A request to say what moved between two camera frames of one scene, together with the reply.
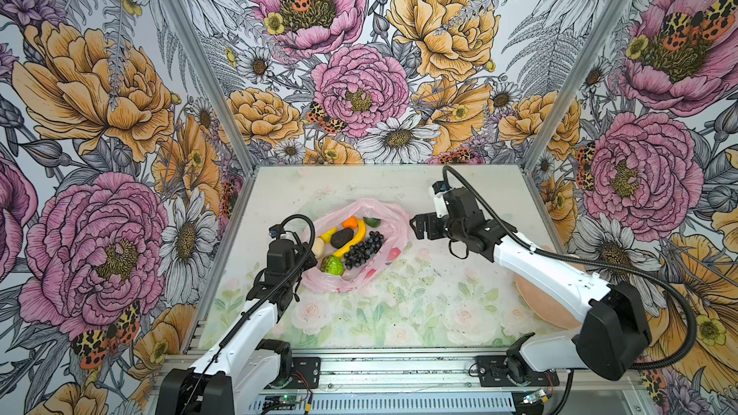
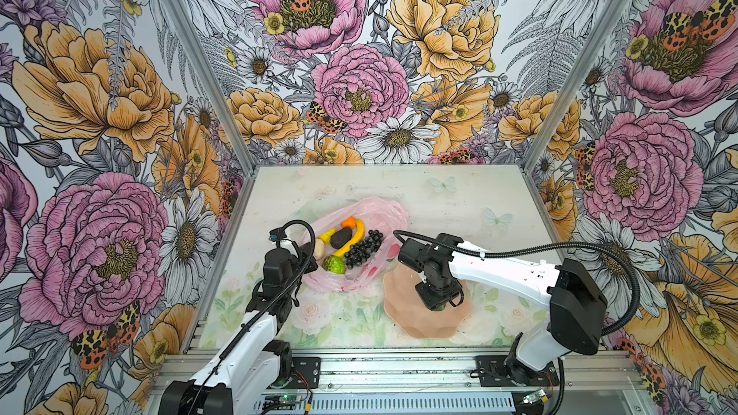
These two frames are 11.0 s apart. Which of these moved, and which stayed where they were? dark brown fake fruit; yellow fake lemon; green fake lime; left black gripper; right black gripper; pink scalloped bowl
Moved: pink scalloped bowl; right black gripper
Stayed: yellow fake lemon; green fake lime; dark brown fake fruit; left black gripper
